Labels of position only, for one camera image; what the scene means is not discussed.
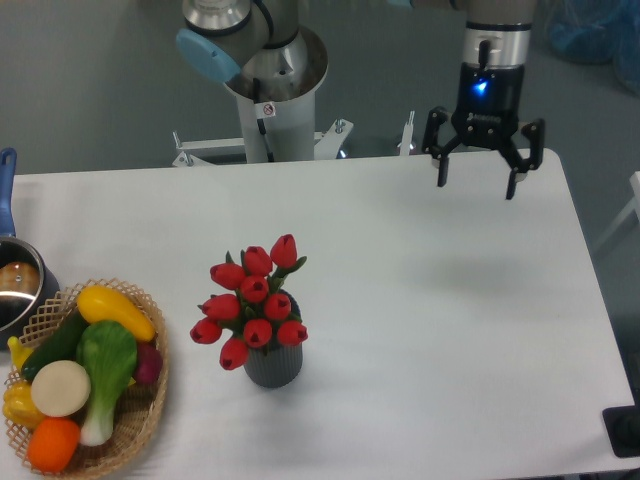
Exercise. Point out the yellow bell pepper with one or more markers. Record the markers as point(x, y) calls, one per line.
point(19, 407)

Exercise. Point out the green bok choy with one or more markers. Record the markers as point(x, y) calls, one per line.
point(108, 353)

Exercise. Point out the white chair frame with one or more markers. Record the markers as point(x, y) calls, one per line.
point(622, 224)

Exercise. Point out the black device at table edge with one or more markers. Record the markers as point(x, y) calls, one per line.
point(622, 426)

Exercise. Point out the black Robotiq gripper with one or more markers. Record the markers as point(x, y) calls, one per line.
point(490, 100)

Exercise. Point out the blue handled saucepan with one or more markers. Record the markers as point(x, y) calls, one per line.
point(26, 281)

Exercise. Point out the yellow banana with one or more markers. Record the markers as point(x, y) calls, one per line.
point(19, 353)

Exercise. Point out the cream round bun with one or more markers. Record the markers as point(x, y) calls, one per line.
point(61, 388)

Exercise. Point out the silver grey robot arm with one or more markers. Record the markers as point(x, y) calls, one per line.
point(273, 66)

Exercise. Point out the blue plastic bag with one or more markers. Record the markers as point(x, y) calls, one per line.
point(597, 32)

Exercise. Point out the yellow squash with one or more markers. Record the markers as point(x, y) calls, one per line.
point(98, 303)

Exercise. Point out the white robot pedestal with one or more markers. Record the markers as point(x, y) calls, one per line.
point(272, 131)

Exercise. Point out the red tulip bouquet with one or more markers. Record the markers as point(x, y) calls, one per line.
point(260, 315)

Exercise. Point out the green cucumber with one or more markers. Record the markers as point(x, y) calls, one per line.
point(60, 345)

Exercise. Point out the grey ribbed vase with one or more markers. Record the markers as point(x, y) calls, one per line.
point(275, 355)

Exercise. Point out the purple red onion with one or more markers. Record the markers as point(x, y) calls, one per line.
point(149, 364)

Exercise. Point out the orange fruit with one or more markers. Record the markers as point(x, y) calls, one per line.
point(53, 444)

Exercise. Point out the woven wicker basket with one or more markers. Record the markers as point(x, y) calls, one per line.
point(138, 410)

